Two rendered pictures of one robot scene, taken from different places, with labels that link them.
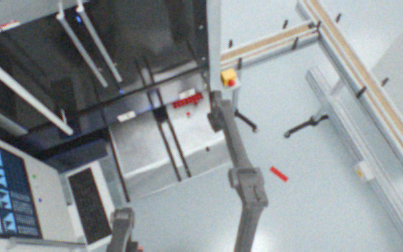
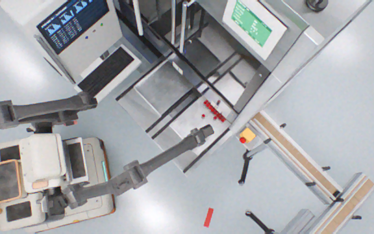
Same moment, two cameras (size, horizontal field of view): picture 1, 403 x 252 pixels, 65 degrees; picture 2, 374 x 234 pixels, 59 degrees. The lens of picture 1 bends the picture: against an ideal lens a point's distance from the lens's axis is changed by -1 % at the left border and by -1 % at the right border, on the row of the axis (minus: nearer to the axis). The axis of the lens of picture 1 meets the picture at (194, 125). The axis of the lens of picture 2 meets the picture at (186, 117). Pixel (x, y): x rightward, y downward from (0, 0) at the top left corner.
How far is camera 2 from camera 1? 0.58 m
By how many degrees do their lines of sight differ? 16
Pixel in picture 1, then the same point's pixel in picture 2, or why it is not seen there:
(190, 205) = (152, 151)
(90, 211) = (100, 75)
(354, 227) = not seen: outside the picture
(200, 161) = (168, 141)
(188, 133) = (188, 122)
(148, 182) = (136, 108)
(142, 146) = (163, 91)
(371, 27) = not seen: outside the picture
